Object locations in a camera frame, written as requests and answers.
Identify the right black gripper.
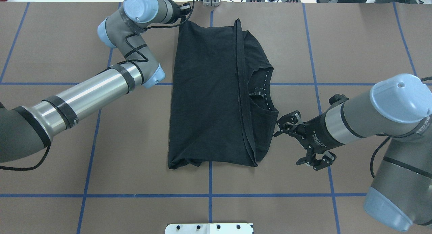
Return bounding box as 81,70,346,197
273,111,337,171

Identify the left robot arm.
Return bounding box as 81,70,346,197
0,0,195,167

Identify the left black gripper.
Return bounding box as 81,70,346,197
173,2,192,20

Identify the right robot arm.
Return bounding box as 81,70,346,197
274,73,431,232

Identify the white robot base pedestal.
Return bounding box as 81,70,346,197
165,222,254,234

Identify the black graphic t-shirt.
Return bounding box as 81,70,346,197
167,19,279,170

